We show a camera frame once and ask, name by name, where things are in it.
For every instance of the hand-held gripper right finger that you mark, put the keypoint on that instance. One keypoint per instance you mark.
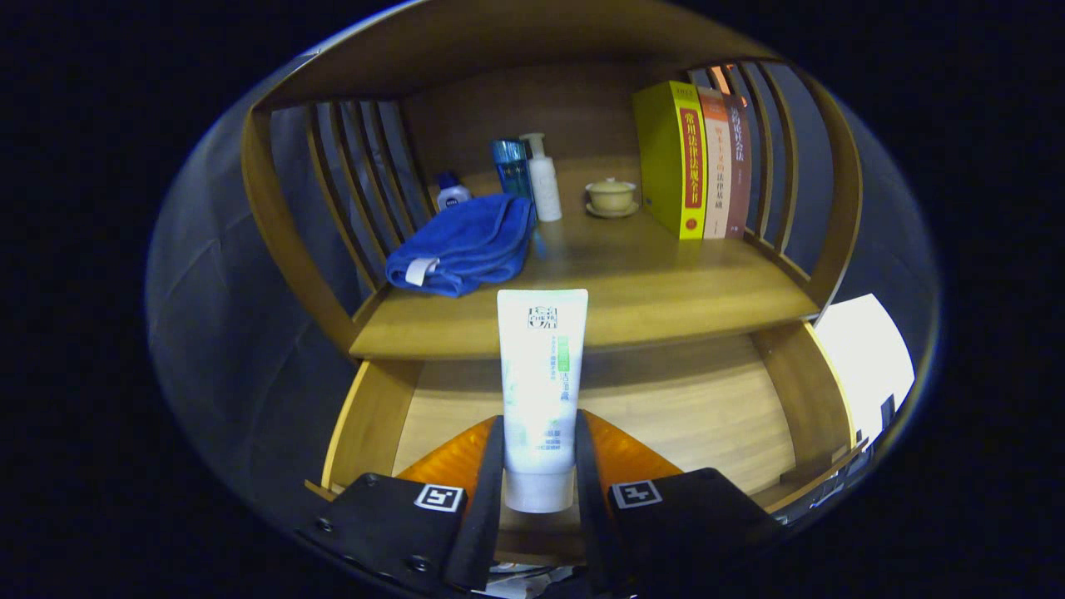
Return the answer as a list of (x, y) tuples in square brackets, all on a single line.
[(592, 516)]

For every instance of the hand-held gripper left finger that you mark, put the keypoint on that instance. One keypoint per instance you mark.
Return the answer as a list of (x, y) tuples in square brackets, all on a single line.
[(487, 516)]

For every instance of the wooden drawer with black knob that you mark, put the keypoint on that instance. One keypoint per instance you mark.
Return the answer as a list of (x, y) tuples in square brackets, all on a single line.
[(682, 416)]

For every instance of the white cleanser tube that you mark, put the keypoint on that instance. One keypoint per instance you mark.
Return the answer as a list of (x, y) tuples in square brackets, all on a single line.
[(541, 391)]

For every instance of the wooden countertop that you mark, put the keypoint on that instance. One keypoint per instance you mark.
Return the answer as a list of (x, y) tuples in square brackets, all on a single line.
[(649, 283)]

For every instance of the blue folded towel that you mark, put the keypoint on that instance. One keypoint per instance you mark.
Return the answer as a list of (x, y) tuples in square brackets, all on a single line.
[(466, 245)]

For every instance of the beige saucer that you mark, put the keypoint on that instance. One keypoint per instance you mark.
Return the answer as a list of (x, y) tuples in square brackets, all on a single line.
[(611, 214)]

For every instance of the small white blue-capped bottle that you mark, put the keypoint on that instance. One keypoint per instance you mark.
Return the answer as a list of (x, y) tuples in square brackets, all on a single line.
[(452, 198)]

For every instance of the beige lidded teacup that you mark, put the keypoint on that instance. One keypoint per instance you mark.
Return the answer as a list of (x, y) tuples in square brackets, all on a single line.
[(611, 195)]

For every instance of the black backdrop cloth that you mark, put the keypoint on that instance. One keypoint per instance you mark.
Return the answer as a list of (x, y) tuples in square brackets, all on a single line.
[(216, 333)]

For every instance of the white pump bottle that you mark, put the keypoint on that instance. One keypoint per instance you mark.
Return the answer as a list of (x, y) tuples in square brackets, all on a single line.
[(545, 187)]

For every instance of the teal bottle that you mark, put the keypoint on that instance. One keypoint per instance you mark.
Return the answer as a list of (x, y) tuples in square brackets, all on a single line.
[(509, 166)]

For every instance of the orange white book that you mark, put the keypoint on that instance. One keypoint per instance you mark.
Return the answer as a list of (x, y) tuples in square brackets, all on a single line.
[(715, 183)]

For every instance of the brown book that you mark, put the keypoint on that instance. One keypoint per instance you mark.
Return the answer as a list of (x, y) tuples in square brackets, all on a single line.
[(738, 183)]

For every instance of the yellow book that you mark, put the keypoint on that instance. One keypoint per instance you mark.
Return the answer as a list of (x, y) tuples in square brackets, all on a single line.
[(661, 158)]

